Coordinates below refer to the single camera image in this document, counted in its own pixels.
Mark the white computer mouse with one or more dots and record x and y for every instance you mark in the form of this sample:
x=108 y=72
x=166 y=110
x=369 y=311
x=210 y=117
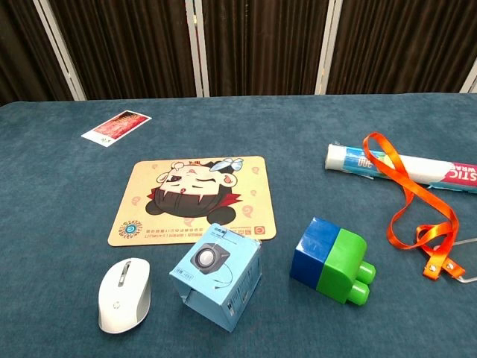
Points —
x=124 y=298

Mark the cartoon face mouse pad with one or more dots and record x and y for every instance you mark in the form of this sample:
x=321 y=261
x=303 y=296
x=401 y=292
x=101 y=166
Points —
x=194 y=201

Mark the light blue cardboard box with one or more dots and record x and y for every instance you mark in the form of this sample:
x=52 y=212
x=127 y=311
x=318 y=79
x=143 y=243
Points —
x=216 y=277

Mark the blue toy building block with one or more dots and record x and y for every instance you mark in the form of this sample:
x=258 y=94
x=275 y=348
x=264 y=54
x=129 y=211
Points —
x=315 y=248

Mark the red and white card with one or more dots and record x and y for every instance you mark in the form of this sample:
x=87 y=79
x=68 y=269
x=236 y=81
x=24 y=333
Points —
x=116 y=128

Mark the green toy building block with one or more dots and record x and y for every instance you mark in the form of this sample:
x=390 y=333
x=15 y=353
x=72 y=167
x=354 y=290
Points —
x=343 y=266

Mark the dark folding screen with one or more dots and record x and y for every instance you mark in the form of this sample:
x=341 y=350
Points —
x=261 y=44

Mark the plastic wrap roll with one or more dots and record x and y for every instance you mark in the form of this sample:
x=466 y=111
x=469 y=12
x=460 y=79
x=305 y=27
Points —
x=406 y=168

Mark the teal table cloth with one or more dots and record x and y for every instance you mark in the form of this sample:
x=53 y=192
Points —
x=56 y=223

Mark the clear plastic badge holder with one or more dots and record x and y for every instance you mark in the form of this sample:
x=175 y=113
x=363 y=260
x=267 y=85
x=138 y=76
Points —
x=467 y=257

